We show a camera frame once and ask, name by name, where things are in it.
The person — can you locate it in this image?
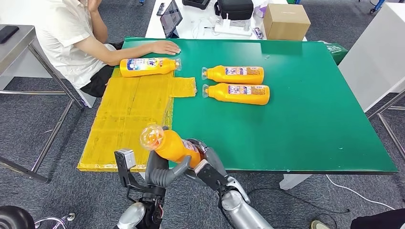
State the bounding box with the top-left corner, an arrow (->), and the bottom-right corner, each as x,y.
349,208 -> 405,229
32,0 -> 124,98

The black zip bag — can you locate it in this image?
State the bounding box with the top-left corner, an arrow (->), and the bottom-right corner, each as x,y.
213,0 -> 255,21

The steel table frame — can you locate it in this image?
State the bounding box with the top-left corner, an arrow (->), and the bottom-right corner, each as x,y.
367,91 -> 405,160

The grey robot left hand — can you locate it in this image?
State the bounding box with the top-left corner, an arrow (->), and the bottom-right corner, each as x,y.
145,150 -> 192,188

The blue cart frame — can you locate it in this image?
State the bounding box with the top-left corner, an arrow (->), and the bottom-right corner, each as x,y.
359,0 -> 388,16

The white side table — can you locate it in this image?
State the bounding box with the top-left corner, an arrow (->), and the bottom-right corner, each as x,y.
337,3 -> 405,114

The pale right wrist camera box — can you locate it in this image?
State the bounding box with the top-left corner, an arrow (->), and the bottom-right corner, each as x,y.
193,159 -> 229,192

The orange detergent bottle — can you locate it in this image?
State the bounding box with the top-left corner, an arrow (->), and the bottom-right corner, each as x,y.
139,124 -> 205,169
202,83 -> 271,106
201,65 -> 265,85
119,57 -> 182,78

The white floor cable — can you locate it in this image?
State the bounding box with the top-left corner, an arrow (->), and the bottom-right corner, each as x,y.
325,175 -> 396,211

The white power strip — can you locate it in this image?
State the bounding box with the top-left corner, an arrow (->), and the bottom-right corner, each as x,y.
213,13 -> 253,37

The brown cardboard box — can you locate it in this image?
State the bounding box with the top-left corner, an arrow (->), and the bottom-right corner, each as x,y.
263,3 -> 311,42

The chrome caster frame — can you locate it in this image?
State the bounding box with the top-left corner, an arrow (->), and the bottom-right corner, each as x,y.
34,212 -> 76,229

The person's right hand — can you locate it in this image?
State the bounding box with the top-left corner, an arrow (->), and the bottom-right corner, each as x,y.
151,40 -> 181,56

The black hard case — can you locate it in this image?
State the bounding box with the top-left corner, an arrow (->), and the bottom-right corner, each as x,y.
181,0 -> 212,10

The person's left hand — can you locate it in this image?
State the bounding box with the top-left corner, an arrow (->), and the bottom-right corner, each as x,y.
87,0 -> 102,13

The green printed bag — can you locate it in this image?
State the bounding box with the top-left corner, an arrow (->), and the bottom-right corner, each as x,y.
319,40 -> 349,66

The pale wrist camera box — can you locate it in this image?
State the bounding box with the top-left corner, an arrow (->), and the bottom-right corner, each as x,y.
114,148 -> 137,188
193,159 -> 229,192

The purple plastic packet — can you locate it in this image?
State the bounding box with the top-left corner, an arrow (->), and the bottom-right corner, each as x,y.
253,4 -> 268,19

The thin white charger cable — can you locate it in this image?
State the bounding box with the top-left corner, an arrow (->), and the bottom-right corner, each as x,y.
190,17 -> 221,37

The dark tablet on stand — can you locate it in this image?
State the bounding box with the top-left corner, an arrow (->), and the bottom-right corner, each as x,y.
159,0 -> 183,39

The white desk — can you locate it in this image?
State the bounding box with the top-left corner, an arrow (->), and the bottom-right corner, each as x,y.
145,0 -> 308,42

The yellow taped cardboard sheet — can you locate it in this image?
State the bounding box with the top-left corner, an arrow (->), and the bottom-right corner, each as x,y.
76,68 -> 197,173

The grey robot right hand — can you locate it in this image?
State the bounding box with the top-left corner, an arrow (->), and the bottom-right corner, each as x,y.
186,138 -> 228,179

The white table leg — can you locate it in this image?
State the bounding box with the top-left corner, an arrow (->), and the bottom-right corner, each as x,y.
279,174 -> 314,191

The black domed cover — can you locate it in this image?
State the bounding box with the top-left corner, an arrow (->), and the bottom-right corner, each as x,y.
0,205 -> 36,229

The grey steel table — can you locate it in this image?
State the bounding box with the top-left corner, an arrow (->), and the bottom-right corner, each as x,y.
0,24 -> 85,183

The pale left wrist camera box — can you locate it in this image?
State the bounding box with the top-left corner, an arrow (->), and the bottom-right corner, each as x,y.
114,148 -> 137,188

